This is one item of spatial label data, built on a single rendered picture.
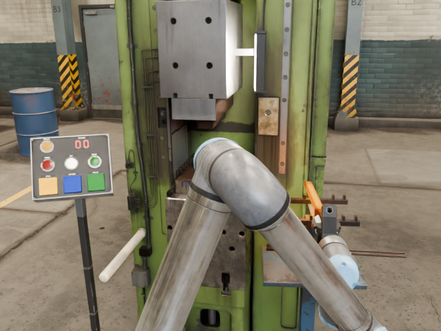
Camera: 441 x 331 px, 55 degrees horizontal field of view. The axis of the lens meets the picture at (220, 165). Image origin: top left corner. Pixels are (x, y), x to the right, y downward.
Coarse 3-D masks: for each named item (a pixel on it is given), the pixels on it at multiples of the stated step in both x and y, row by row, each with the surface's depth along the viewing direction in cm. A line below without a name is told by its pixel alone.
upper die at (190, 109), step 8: (232, 96) 220; (176, 104) 186; (184, 104) 185; (192, 104) 184; (200, 104) 183; (208, 104) 182; (216, 104) 183; (224, 104) 201; (232, 104) 221; (176, 112) 187; (184, 112) 186; (192, 112) 185; (200, 112) 184; (208, 112) 184; (216, 112) 184; (208, 120) 185
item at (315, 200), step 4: (304, 184) 185; (308, 184) 181; (308, 188) 175; (312, 188) 175; (308, 192) 172; (312, 192) 170; (316, 192) 170; (312, 196) 166; (316, 196) 166; (312, 200) 162; (316, 200) 161; (312, 204) 161; (316, 204) 157; (320, 204) 157; (316, 208) 153; (320, 208) 153; (316, 212) 150; (320, 212) 148; (320, 216) 144
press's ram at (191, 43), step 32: (192, 0) 171; (224, 0) 168; (160, 32) 177; (192, 32) 175; (224, 32) 172; (160, 64) 182; (192, 64) 179; (224, 64) 176; (192, 96) 183; (224, 96) 180
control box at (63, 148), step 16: (32, 144) 186; (64, 144) 189; (96, 144) 192; (32, 160) 185; (64, 160) 187; (80, 160) 189; (32, 176) 183; (48, 176) 185; (64, 176) 186; (112, 176) 196; (32, 192) 182; (80, 192) 186; (96, 192) 187; (112, 192) 188
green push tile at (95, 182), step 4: (88, 176) 187; (92, 176) 187; (96, 176) 188; (100, 176) 188; (88, 180) 187; (92, 180) 187; (96, 180) 187; (100, 180) 188; (104, 180) 189; (88, 184) 186; (92, 184) 187; (96, 184) 187; (100, 184) 187; (104, 184) 188; (88, 188) 186; (92, 188) 186; (96, 188) 187; (100, 188) 187; (104, 188) 187
